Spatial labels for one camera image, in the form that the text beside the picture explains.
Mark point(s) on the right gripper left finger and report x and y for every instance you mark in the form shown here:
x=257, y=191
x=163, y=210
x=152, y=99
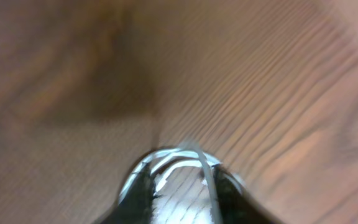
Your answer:
x=137, y=205

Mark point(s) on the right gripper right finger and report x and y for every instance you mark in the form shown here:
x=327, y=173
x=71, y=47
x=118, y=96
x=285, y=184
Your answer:
x=235, y=204

